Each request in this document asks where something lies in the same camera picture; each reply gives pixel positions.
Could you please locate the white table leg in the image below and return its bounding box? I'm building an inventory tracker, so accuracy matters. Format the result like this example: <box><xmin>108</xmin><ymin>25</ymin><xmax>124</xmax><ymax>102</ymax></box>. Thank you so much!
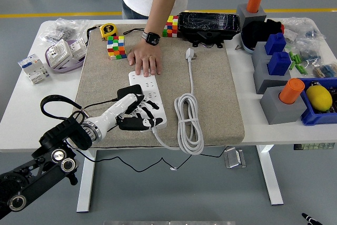
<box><xmin>76</xmin><ymin>150</ymin><xmax>97</xmax><ymax>213</ymax></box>
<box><xmin>256</xmin><ymin>144</ymin><xmax>284</xmax><ymax>206</ymax></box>

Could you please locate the black wrist watch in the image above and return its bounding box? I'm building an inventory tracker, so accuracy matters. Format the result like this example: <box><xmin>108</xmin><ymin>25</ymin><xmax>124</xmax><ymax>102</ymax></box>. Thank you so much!
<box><xmin>141</xmin><ymin>31</ymin><xmax>161</xmax><ymax>46</ymax></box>

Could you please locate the clear bag with resistors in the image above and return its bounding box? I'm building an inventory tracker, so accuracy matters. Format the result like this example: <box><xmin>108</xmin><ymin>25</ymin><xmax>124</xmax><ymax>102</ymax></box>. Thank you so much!
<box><xmin>312</xmin><ymin>62</ymin><xmax>337</xmax><ymax>79</ymax></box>

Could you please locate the blue plastic block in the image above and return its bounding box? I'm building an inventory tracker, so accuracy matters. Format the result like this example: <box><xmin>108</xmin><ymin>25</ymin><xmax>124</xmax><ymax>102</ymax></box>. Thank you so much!
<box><xmin>267</xmin><ymin>51</ymin><xmax>292</xmax><ymax>76</ymax></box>
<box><xmin>264</xmin><ymin>33</ymin><xmax>287</xmax><ymax>56</ymax></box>

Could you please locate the white wall socket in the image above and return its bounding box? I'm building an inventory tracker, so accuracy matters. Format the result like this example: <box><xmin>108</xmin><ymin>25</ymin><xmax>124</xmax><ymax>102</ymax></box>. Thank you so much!
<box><xmin>67</xmin><ymin>37</ymin><xmax>87</xmax><ymax>61</ymax></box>
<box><xmin>48</xmin><ymin>39</ymin><xmax>73</xmax><ymax>67</ymax></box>

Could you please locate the purple strap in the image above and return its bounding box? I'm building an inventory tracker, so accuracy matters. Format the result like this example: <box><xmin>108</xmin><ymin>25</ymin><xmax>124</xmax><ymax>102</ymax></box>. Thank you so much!
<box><xmin>44</xmin><ymin>39</ymin><xmax>87</xmax><ymax>74</ymax></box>

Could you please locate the tall colourful puzzle cube stack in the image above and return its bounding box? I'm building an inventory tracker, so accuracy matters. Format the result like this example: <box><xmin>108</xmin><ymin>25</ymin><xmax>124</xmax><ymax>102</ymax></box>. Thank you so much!
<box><xmin>106</xmin><ymin>35</ymin><xmax>127</xmax><ymax>61</ymax></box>

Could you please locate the grey-brown mat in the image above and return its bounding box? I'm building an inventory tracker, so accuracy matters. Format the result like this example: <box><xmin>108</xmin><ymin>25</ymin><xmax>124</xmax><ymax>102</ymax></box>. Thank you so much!
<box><xmin>67</xmin><ymin>23</ymin><xmax>245</xmax><ymax>150</ymax></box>

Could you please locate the table control panel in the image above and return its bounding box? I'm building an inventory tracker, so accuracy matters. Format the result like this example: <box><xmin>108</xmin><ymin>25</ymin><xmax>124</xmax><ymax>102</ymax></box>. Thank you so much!
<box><xmin>293</xmin><ymin>142</ymin><xmax>335</xmax><ymax>151</ymax></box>

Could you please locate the thin black adapter cord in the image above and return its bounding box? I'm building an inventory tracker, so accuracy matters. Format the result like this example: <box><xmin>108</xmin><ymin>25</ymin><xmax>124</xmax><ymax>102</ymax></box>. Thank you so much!
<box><xmin>83</xmin><ymin>97</ymin><xmax>234</xmax><ymax>173</ymax></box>

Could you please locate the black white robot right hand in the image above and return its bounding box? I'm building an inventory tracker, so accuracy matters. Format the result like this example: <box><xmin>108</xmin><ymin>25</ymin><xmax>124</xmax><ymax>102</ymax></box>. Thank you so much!
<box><xmin>302</xmin><ymin>212</ymin><xmax>321</xmax><ymax>225</ymax></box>

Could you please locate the silver metal pedal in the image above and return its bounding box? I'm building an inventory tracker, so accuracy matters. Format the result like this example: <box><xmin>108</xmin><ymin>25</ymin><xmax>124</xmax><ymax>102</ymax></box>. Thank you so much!
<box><xmin>223</xmin><ymin>148</ymin><xmax>247</xmax><ymax>169</ymax></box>

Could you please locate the blue plastic bin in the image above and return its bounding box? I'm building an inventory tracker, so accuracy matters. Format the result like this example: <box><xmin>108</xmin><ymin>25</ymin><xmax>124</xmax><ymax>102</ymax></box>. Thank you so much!
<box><xmin>296</xmin><ymin>77</ymin><xmax>337</xmax><ymax>127</ymax></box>

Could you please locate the white power strip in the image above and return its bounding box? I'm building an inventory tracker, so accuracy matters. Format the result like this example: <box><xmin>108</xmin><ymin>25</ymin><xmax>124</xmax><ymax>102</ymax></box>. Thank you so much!
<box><xmin>128</xmin><ymin>71</ymin><xmax>168</xmax><ymax>132</ymax></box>

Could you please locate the white circuit breaker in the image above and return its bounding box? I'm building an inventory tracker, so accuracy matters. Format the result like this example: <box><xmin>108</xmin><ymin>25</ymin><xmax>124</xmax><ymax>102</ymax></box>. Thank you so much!
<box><xmin>17</xmin><ymin>53</ymin><xmax>51</xmax><ymax>85</ymax></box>

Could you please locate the yellow lemon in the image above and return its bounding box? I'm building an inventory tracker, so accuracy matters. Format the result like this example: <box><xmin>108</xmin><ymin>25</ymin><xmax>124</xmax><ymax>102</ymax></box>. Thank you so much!
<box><xmin>305</xmin><ymin>85</ymin><xmax>333</xmax><ymax>112</ymax></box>

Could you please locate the orange cylinder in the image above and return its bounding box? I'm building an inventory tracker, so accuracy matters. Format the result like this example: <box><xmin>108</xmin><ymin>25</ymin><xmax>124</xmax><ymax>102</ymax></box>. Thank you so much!
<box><xmin>279</xmin><ymin>78</ymin><xmax>305</xmax><ymax>104</ymax></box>
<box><xmin>246</xmin><ymin>0</ymin><xmax>263</xmax><ymax>14</ymax></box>

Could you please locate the black device in plastic wrap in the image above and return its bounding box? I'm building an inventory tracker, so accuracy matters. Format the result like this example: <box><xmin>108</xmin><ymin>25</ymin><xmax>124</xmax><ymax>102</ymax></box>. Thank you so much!
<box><xmin>177</xmin><ymin>12</ymin><xmax>242</xmax><ymax>49</ymax></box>

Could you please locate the clear bag with blue parts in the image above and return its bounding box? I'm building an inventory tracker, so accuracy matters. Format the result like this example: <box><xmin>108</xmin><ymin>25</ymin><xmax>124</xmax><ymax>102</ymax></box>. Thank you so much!
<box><xmin>299</xmin><ymin>43</ymin><xmax>323</xmax><ymax>65</ymax></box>

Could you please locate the yellow tape measure black label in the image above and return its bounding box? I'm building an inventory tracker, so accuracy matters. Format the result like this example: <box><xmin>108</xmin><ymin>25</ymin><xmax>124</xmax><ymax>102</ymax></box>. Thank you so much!
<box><xmin>85</xmin><ymin>23</ymin><xmax>118</xmax><ymax>44</ymax></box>

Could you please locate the grey block with hole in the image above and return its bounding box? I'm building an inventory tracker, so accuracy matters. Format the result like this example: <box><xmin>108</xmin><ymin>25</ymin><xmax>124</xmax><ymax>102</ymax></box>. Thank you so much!
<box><xmin>252</xmin><ymin>41</ymin><xmax>272</xmax><ymax>64</ymax></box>
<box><xmin>260</xmin><ymin>86</ymin><xmax>308</xmax><ymax>125</ymax></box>
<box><xmin>236</xmin><ymin>3</ymin><xmax>267</xmax><ymax>30</ymax></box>
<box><xmin>253</xmin><ymin>56</ymin><xmax>298</xmax><ymax>95</ymax></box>

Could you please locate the black power adapter plug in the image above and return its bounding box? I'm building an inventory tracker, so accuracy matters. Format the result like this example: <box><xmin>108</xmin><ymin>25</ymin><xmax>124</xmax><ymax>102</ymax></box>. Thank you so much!
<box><xmin>116</xmin><ymin>84</ymin><xmax>144</xmax><ymax>99</ymax></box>

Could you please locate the person's left hand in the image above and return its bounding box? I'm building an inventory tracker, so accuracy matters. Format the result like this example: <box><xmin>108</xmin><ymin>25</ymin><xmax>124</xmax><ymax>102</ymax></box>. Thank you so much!
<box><xmin>127</xmin><ymin>41</ymin><xmax>162</xmax><ymax>76</ymax></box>

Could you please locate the clear bag with white parts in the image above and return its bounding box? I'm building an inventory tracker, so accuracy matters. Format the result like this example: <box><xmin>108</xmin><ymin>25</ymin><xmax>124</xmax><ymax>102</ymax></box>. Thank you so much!
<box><xmin>281</xmin><ymin>17</ymin><xmax>329</xmax><ymax>52</ymax></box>

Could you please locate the clear bag with grey parts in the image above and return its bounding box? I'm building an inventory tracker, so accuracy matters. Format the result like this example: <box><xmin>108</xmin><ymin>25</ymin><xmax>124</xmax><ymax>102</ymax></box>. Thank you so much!
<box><xmin>38</xmin><ymin>17</ymin><xmax>92</xmax><ymax>45</ymax></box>

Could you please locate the white power strip cable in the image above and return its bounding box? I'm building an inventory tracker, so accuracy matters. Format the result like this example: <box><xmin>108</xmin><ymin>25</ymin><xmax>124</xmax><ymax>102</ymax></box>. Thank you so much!
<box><xmin>151</xmin><ymin>47</ymin><xmax>205</xmax><ymax>155</ymax></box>

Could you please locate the black cloth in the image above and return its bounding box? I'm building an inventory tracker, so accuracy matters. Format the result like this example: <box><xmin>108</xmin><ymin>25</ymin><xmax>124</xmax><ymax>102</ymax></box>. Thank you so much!
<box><xmin>241</xmin><ymin>18</ymin><xmax>284</xmax><ymax>49</ymax></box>

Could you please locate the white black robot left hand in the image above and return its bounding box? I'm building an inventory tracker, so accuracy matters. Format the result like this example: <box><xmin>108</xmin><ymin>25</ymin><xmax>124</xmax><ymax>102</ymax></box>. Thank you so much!
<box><xmin>96</xmin><ymin>92</ymin><xmax>164</xmax><ymax>139</ymax></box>

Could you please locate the light blue dish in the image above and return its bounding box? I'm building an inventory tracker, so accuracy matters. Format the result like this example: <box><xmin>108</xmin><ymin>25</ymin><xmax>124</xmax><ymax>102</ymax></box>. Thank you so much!
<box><xmin>241</xmin><ymin>31</ymin><xmax>255</xmax><ymax>55</ymax></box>

